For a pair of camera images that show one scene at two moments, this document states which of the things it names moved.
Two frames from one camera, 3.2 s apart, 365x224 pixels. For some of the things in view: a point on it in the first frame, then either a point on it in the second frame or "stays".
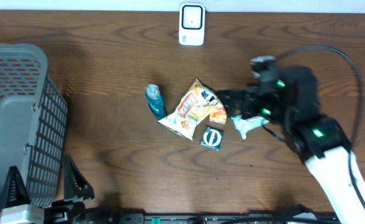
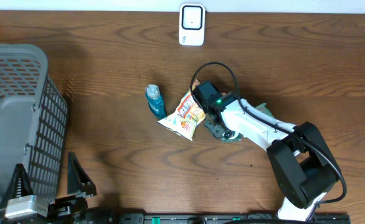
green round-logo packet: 212,138 → 238,139
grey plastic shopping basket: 25,125 stays
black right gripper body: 270,105 → 217,130
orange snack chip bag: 198,102 stays
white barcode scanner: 192,24 stays
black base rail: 250,217 stays
